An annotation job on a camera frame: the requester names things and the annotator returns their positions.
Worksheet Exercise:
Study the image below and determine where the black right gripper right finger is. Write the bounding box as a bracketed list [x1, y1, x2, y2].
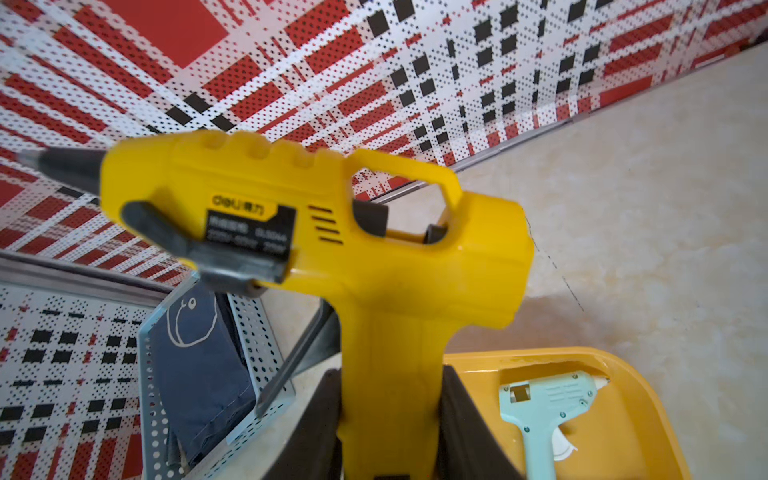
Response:
[436, 365, 523, 480]

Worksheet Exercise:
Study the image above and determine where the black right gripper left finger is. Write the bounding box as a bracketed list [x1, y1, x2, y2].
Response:
[263, 369, 342, 479]

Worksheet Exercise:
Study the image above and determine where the mint green glue gun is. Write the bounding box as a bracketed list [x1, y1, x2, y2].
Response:
[499, 371, 610, 479]

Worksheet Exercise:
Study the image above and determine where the yellow hot glue gun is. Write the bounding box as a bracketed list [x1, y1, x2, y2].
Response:
[16, 130, 534, 479]

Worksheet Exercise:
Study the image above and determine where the yellow plastic storage box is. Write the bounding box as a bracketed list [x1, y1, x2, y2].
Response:
[444, 347, 691, 479]

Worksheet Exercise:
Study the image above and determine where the dark blue folded cloth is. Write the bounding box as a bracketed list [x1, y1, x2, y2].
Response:
[149, 284, 256, 467]

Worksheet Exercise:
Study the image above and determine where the light blue perforated basket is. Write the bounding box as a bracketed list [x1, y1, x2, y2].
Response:
[138, 274, 295, 479]

